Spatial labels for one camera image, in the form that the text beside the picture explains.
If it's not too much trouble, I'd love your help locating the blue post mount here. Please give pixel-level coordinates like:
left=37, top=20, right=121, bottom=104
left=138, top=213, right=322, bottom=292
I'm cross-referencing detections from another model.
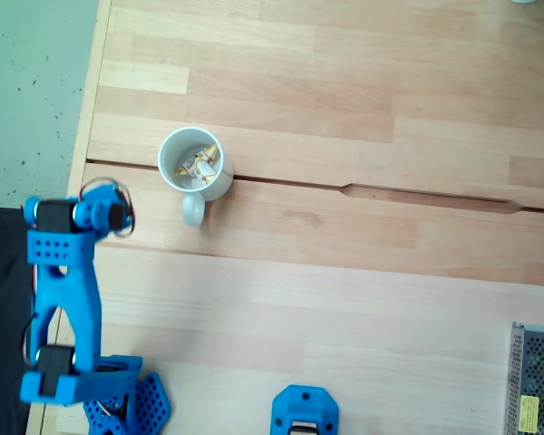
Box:
left=270, top=384, right=340, bottom=435

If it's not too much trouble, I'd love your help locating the metal mesh power supply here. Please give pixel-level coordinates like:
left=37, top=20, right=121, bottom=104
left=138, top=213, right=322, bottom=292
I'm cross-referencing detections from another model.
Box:
left=505, top=321, right=544, bottom=435

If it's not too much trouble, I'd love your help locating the white printed mug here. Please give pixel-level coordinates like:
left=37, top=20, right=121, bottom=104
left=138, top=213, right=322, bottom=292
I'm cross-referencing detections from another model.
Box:
left=157, top=126, right=235, bottom=227

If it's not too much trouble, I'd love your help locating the caramel sweet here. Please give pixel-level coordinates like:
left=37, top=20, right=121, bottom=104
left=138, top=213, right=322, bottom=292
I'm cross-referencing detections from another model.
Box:
left=189, top=160, right=217, bottom=188
left=174, top=144, right=221, bottom=179

